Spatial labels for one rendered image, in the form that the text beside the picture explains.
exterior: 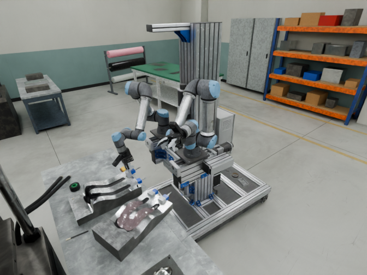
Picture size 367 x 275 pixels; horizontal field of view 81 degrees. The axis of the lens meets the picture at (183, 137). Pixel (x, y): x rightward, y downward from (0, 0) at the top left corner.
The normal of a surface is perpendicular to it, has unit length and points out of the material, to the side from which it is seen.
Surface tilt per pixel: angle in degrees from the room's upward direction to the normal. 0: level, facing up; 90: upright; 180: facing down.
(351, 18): 90
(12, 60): 90
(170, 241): 0
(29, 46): 90
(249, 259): 0
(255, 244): 0
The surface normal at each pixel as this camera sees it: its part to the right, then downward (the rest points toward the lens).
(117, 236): -0.02, -0.87
